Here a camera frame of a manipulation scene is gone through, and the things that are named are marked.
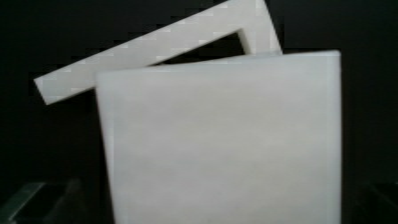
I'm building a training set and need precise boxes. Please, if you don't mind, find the white cabinet top block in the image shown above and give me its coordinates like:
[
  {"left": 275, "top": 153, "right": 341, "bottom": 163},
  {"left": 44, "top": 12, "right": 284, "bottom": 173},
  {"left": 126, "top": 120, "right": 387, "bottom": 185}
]
[{"left": 96, "top": 51, "right": 341, "bottom": 224}]

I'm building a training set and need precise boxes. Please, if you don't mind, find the white U-shaped fence frame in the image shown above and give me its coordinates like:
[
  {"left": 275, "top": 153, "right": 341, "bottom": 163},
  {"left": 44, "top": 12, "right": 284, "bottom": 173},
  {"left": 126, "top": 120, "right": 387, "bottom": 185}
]
[{"left": 34, "top": 0, "right": 282, "bottom": 105}]

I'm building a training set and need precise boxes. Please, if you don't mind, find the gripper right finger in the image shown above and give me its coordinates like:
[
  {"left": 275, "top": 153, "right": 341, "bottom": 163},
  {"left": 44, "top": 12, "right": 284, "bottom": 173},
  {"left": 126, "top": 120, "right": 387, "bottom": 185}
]
[{"left": 354, "top": 183, "right": 398, "bottom": 224}]

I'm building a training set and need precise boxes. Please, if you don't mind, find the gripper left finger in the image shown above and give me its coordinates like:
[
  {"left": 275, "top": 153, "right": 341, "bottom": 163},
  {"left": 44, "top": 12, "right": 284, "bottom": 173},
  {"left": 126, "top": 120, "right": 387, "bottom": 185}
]
[{"left": 0, "top": 179, "right": 85, "bottom": 224}]

